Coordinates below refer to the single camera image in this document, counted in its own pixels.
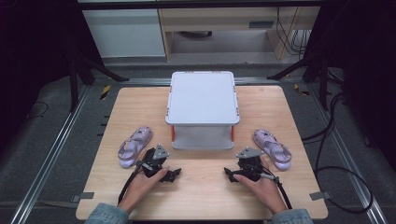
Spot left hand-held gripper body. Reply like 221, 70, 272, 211
135, 143, 171, 179

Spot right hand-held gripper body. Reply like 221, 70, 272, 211
235, 147, 266, 183

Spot purple sandal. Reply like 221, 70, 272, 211
252, 128, 293, 172
117, 125, 153, 169

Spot white lidded plastic box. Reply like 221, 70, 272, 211
164, 70, 241, 151

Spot person's right hand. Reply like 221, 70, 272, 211
233, 155, 290, 216

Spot person's left hand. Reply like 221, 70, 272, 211
118, 167, 171, 215

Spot grey tape piece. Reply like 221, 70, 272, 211
309, 190, 332, 202
71, 191, 95, 203

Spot yellow black tape strip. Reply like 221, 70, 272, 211
99, 84, 112, 101
293, 83, 311, 97

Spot black tripod stand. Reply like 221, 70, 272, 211
66, 50, 131, 113
266, 54, 345, 112

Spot white cabinet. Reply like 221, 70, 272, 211
81, 8, 166, 59

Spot light wooden desk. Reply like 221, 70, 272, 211
158, 7, 321, 62

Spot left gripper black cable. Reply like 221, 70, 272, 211
117, 160, 148, 205

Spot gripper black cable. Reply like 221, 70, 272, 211
261, 172, 293, 210
117, 160, 148, 205

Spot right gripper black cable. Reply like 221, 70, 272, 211
261, 172, 293, 210

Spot metal cross rail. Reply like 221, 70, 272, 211
120, 77, 282, 87

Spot metal floor rail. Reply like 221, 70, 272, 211
10, 85, 92, 224
305, 83, 389, 224

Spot thick black floor cable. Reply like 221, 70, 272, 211
301, 92, 374, 215

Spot thin black floor cable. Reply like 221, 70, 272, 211
25, 100, 50, 121

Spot hanging black desk cables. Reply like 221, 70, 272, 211
276, 7, 313, 60

